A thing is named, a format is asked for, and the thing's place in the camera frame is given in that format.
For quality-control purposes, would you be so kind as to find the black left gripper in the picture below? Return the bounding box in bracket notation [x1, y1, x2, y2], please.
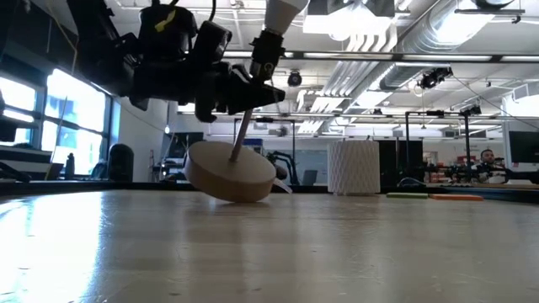
[128, 58, 287, 124]

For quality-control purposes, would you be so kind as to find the wooden lamp with black socket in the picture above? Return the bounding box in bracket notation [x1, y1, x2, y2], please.
[184, 28, 287, 204]

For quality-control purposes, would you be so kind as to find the white textured pen cup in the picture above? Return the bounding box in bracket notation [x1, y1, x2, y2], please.
[327, 140, 381, 196]

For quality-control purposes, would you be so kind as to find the black rounded bin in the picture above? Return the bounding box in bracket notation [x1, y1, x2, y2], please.
[108, 143, 135, 183]

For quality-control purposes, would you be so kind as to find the person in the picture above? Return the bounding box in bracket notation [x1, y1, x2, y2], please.
[471, 148, 509, 185]

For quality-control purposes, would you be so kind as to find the black computer monitor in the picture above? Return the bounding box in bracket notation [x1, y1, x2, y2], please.
[508, 130, 539, 164]

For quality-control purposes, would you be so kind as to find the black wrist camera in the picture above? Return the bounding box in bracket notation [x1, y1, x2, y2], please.
[191, 19, 233, 68]

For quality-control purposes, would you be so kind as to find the black ceiling mounted camera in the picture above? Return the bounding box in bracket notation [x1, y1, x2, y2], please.
[419, 66, 454, 90]

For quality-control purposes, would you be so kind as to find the silver ventilation duct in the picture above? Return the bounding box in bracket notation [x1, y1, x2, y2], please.
[378, 0, 498, 92]

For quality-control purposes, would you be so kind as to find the black gantry frame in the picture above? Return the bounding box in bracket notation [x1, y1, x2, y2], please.
[405, 109, 472, 183]

